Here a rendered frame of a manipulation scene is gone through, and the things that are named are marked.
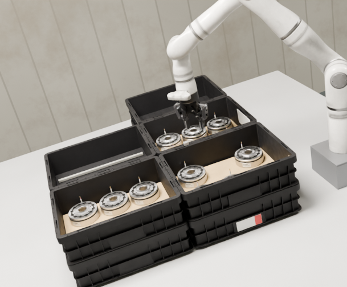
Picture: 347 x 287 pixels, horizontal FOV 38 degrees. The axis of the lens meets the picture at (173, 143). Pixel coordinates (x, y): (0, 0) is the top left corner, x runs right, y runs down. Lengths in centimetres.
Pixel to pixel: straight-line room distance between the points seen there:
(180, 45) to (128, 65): 180
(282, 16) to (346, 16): 252
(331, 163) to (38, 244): 111
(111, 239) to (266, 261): 49
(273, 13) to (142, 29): 190
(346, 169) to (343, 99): 25
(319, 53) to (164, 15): 189
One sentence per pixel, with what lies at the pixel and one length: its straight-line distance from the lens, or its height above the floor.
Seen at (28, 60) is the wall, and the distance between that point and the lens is 344.
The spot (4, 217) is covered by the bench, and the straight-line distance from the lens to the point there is 225.
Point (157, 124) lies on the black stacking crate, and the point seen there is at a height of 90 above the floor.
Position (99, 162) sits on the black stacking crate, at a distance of 211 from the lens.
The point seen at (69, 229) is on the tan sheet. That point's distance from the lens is 178.
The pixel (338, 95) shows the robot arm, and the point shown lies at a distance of 181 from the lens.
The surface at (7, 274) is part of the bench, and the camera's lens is 193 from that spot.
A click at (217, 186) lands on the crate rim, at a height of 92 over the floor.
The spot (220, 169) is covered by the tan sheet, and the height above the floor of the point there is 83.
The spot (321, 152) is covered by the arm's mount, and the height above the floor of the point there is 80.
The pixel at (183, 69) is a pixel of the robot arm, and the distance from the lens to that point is 182.
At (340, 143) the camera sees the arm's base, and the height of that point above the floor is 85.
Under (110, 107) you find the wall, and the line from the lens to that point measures 362.
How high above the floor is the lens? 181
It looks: 28 degrees down
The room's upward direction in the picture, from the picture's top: 13 degrees counter-clockwise
